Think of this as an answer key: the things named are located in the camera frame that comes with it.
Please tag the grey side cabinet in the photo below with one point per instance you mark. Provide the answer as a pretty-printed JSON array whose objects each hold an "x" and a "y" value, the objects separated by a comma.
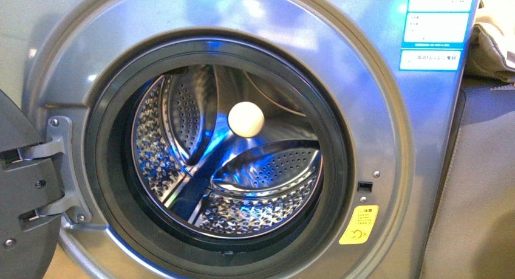
[{"x": 472, "y": 233}]

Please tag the beige cloth on cabinet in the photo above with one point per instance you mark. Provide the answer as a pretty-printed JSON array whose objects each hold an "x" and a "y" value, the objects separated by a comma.
[{"x": 491, "y": 44}]

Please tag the blue white energy label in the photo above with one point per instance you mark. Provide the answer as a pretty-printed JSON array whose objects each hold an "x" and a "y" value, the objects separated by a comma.
[{"x": 435, "y": 34}]

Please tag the orange warning sticker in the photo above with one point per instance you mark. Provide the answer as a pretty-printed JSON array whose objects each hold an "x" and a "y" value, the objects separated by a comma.
[{"x": 360, "y": 225}]

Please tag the dark grey washer door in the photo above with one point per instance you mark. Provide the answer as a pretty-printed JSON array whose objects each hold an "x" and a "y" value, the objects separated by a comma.
[{"x": 38, "y": 186}]

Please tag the grey front-load washing machine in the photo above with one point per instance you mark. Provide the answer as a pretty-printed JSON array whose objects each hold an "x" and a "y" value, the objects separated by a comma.
[{"x": 174, "y": 193}]

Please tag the white round drum cap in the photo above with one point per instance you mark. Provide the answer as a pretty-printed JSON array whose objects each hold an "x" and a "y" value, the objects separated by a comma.
[{"x": 246, "y": 119}]

